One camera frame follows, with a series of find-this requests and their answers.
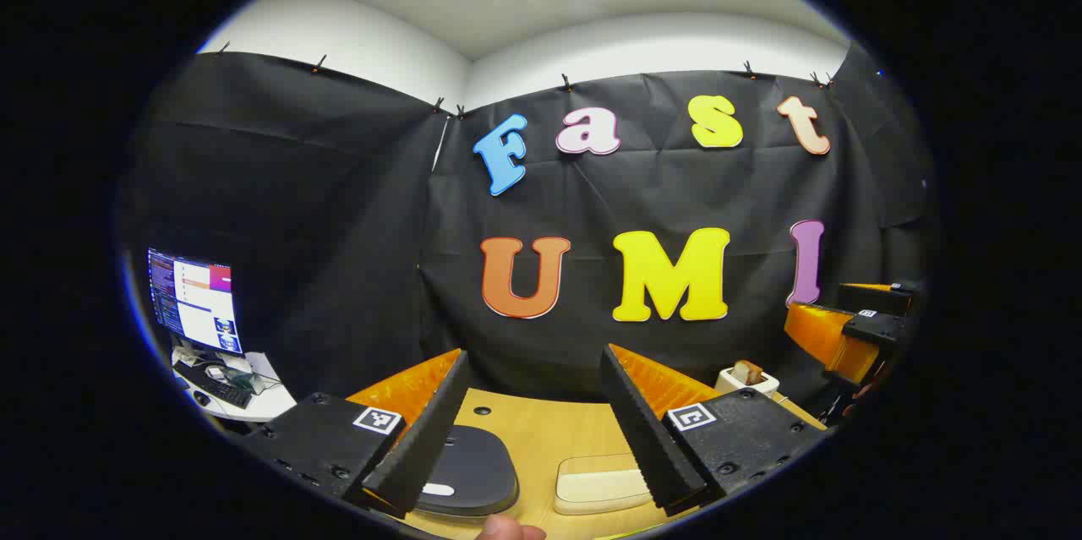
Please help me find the black rice cooker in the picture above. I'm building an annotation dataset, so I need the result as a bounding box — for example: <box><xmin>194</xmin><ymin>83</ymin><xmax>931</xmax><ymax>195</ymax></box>
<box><xmin>414</xmin><ymin>426</ymin><xmax>521</xmax><ymax>518</ymax></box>

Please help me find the black backdrop cloth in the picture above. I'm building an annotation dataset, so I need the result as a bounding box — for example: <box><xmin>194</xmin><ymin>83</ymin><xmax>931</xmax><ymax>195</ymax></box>
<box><xmin>118</xmin><ymin>50</ymin><xmax>939</xmax><ymax>407</ymax></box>

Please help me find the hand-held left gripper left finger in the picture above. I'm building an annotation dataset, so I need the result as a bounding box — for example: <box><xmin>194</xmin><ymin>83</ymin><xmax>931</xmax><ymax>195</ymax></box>
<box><xmin>245</xmin><ymin>347</ymin><xmax>473</xmax><ymax>519</ymax></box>

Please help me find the white side table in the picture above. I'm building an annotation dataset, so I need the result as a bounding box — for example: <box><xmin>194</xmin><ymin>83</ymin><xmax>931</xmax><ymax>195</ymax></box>
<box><xmin>169</xmin><ymin>347</ymin><xmax>298</xmax><ymax>423</ymax></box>

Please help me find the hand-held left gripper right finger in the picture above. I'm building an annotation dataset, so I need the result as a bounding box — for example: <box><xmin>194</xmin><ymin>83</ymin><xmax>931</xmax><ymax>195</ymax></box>
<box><xmin>598</xmin><ymin>343</ymin><xmax>829</xmax><ymax>518</ymax></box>

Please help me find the clear container of rice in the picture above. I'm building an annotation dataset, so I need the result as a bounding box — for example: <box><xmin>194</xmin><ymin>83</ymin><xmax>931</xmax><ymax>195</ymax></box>
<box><xmin>554</xmin><ymin>453</ymin><xmax>656</xmax><ymax>515</ymax></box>

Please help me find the black keyboard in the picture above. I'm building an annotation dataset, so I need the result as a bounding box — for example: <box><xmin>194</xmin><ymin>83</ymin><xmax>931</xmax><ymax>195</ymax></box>
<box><xmin>173</xmin><ymin>363</ymin><xmax>253</xmax><ymax>410</ymax></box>

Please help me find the white toaster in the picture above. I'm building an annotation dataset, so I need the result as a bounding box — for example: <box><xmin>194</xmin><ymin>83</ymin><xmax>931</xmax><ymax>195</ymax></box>
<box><xmin>714</xmin><ymin>367</ymin><xmax>780</xmax><ymax>399</ymax></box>

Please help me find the computer monitor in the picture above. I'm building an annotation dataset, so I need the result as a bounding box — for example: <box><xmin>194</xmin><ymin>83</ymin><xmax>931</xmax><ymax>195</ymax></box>
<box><xmin>148</xmin><ymin>248</ymin><xmax>244</xmax><ymax>356</ymax></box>

